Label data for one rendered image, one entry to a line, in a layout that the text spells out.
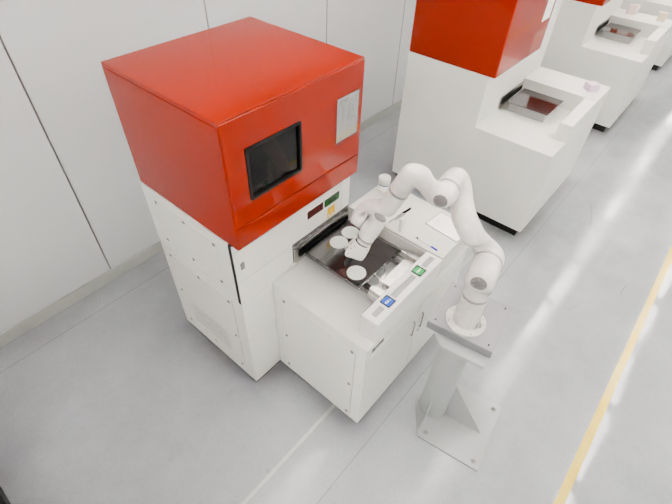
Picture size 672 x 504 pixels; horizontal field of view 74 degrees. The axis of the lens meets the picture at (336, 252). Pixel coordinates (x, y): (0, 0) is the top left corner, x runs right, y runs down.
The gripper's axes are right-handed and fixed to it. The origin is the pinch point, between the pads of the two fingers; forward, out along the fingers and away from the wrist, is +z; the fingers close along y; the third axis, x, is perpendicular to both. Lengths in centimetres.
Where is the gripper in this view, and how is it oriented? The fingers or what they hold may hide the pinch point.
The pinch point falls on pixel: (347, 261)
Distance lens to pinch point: 221.7
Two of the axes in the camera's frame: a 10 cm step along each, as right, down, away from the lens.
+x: -0.6, -7.0, 7.1
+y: 8.9, 2.8, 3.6
